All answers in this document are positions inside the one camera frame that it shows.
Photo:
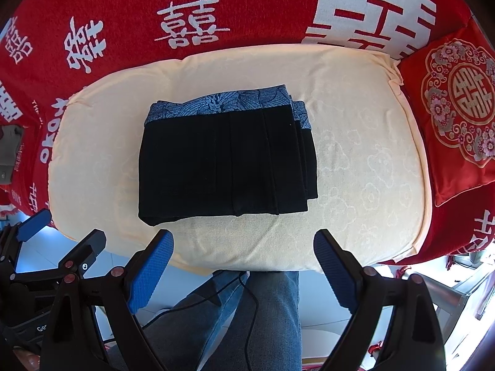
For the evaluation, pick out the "black pants with blue waistband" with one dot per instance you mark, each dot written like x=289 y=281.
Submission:
x=216 y=162

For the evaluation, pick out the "red printed blanket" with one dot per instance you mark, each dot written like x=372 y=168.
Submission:
x=251 y=4

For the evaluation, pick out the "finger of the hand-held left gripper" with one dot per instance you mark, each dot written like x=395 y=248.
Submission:
x=33 y=226
x=87 y=247

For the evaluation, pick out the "cream cushion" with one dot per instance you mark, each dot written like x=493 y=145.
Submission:
x=367 y=170

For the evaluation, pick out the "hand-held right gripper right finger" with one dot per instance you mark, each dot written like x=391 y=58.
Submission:
x=334 y=270

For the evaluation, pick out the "person's left hand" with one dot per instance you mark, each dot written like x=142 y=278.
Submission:
x=27 y=361

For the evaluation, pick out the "person's blue jeans legs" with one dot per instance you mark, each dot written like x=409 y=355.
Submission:
x=232 y=336

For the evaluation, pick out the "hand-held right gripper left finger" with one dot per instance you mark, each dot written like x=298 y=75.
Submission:
x=149 y=274

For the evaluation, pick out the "red embroidered pillow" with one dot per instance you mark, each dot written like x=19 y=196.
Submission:
x=456 y=116

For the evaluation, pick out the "grey metal frame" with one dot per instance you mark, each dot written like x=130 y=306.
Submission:
x=470 y=290

